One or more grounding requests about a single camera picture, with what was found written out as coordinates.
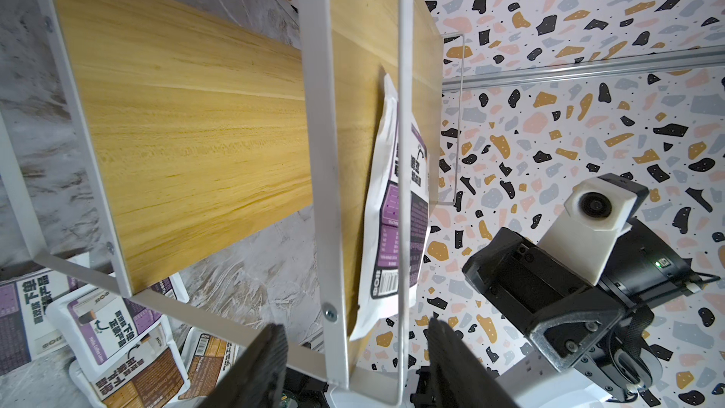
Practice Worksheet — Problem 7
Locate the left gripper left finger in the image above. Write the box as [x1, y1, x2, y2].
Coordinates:
[199, 324, 289, 408]

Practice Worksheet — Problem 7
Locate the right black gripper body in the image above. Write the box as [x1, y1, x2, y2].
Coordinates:
[463, 229, 663, 402]

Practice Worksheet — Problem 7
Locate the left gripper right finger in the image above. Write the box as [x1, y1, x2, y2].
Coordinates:
[427, 319, 517, 408]

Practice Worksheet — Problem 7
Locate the purple coffee bag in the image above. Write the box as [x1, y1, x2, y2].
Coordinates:
[45, 284, 173, 378]
[1, 269, 85, 375]
[350, 75, 430, 340]

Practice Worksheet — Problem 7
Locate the two-tier wooden white shelf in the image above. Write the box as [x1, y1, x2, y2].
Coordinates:
[1, 0, 443, 407]

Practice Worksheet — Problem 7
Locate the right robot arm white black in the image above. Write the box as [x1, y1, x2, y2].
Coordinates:
[410, 219, 711, 407]

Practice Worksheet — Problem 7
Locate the brown coffee bag right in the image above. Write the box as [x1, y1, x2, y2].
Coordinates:
[179, 327, 245, 402]

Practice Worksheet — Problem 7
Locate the brown coffee bag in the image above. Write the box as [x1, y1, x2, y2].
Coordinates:
[69, 341, 190, 407]
[179, 327, 245, 402]

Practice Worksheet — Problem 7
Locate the brown coffee bag middle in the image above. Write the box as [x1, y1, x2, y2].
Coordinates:
[69, 341, 190, 407]

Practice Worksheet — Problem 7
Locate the right corner aluminium profile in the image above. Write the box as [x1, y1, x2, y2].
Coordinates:
[443, 45, 724, 93]

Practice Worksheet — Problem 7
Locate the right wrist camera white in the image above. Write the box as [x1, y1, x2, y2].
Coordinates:
[538, 174, 649, 286]

